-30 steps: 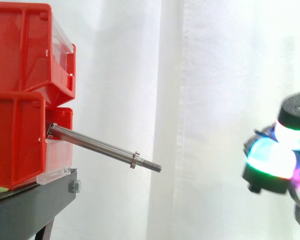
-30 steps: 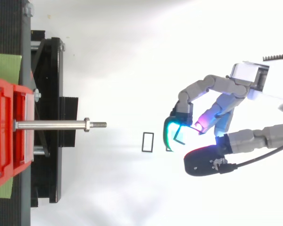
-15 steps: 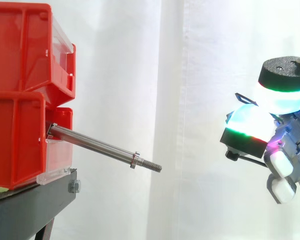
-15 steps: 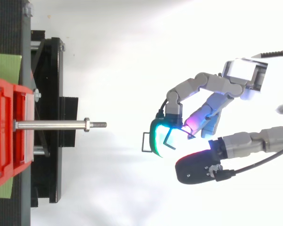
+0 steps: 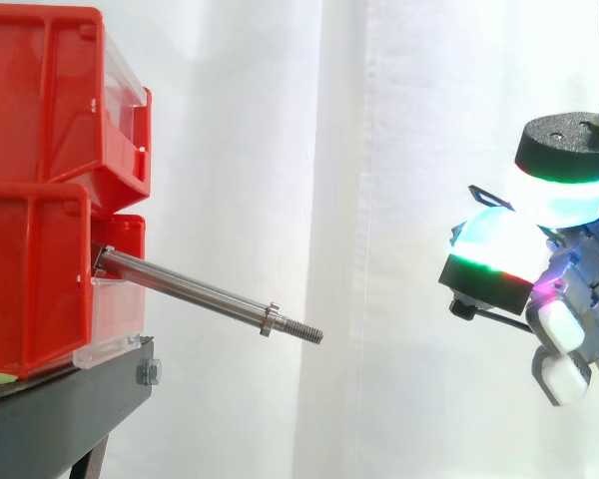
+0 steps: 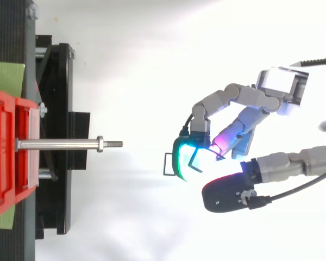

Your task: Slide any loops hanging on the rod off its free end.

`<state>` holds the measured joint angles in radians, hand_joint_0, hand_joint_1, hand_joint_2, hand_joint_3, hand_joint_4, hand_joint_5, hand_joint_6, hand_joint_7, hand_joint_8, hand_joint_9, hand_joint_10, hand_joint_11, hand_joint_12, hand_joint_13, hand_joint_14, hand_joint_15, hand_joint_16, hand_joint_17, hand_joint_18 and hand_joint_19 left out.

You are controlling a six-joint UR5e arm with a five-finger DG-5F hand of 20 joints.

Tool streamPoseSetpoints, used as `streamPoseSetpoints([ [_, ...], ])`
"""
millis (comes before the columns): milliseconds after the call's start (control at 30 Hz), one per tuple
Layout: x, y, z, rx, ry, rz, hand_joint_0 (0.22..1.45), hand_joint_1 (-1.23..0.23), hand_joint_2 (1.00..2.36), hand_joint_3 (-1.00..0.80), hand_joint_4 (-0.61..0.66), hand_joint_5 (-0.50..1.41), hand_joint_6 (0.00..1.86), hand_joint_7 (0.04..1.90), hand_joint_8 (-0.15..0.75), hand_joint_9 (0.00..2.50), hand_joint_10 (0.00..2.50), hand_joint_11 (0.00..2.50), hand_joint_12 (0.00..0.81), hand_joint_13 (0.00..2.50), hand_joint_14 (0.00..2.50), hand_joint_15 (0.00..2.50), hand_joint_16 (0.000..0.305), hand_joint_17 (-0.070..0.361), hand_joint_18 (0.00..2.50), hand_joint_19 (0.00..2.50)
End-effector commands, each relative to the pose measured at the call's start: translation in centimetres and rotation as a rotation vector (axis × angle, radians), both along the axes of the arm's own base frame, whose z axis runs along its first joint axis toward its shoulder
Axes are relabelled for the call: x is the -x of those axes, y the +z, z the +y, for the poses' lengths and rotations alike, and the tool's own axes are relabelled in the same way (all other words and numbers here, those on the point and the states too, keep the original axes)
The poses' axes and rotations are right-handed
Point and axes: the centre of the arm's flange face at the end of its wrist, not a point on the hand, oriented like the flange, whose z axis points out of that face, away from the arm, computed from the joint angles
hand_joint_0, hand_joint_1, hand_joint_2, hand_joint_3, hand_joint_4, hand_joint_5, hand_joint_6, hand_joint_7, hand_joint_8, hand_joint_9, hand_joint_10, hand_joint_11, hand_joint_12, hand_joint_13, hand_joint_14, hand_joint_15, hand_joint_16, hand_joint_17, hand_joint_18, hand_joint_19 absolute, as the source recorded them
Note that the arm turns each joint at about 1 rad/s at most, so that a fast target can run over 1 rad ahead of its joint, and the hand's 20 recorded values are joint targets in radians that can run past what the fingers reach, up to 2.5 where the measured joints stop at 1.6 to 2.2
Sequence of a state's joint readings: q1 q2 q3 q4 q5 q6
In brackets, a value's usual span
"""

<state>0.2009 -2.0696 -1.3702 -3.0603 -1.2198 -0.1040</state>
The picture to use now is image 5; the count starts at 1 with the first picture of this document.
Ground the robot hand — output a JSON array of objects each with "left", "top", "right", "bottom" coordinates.
[{"left": 438, "top": 94, "right": 599, "bottom": 407}]

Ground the metal rod with threaded end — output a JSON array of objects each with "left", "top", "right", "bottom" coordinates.
[{"left": 92, "top": 241, "right": 324, "bottom": 345}]

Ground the red bin with clear plate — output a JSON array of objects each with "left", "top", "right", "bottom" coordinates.
[
  {"left": 0, "top": 182, "right": 147, "bottom": 381},
  {"left": 0, "top": 6, "right": 154, "bottom": 213}
]

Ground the black stand with green tape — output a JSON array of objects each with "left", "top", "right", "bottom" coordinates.
[{"left": 0, "top": 334, "right": 163, "bottom": 479}]

